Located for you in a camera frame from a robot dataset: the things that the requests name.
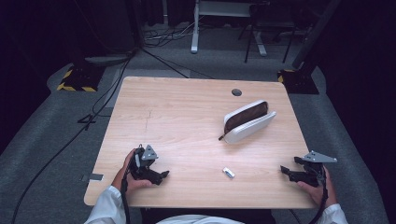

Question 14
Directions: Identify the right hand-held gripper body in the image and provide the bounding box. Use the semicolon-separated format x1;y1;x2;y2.
298;150;338;188

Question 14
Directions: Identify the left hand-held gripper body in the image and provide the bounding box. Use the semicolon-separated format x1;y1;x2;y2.
128;144;160;185

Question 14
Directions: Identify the person's left hand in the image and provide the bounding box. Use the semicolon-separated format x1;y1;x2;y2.
111;148;154;196

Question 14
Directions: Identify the person's right hand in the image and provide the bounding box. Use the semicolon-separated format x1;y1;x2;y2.
296;166;339;209

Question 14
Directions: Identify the grey floor tape patch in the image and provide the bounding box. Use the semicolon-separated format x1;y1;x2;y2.
80;173;105;183

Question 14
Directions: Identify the person's torso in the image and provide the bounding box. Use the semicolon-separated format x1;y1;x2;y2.
139;207;276;224

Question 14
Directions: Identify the small white eraser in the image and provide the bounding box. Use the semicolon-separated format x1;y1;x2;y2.
221;166;236;179

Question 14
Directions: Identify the white pencil case brown lining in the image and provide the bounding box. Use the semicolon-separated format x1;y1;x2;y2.
218;99;277;145

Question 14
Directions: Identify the black yellow-striped stand base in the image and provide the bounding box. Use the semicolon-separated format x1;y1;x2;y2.
56;63;106;93
276;68;320;95

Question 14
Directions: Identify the slanted dark metal pole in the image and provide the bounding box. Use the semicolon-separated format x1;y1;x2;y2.
291;0;343;70

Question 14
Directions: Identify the black tripod stand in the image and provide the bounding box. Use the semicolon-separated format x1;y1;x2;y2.
237;2;297;64

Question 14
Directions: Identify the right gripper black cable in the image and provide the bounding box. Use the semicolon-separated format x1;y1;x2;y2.
307;174;330;224

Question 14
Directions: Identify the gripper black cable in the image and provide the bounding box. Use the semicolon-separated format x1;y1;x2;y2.
120;166;133;224
307;174;330;224

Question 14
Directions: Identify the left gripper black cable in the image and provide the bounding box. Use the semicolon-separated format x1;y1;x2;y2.
120;166;133;224

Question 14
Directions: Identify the long black floor cable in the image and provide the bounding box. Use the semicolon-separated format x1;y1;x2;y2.
10;50;135;224

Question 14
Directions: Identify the thin black floor cable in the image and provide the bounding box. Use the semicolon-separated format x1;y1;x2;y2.
139;47;217;80

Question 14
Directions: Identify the bundle of floor cables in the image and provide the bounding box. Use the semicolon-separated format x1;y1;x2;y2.
143;21;195;49

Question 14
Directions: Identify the white desk frame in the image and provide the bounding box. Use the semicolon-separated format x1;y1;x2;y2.
190;0;269;58

